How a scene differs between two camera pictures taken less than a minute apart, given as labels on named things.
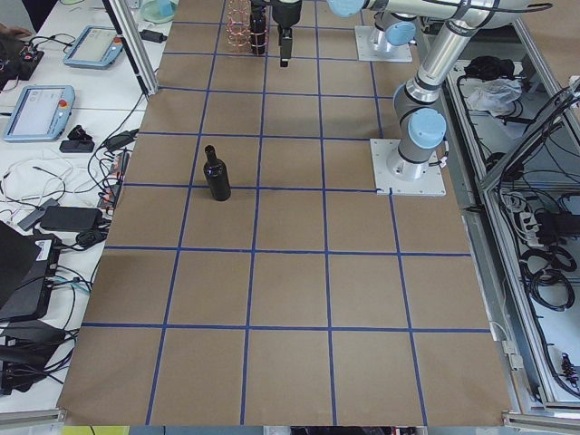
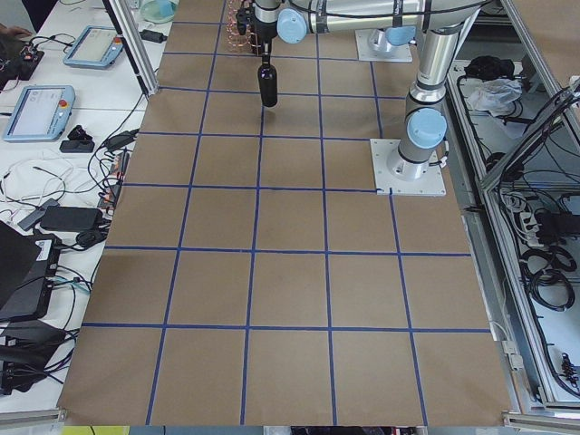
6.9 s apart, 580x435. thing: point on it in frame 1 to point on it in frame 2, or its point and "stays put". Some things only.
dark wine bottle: x=217 y=173 to x=267 y=79
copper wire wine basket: x=245 y=32 stays put
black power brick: x=72 y=218 stays put
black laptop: x=27 y=265 stays put
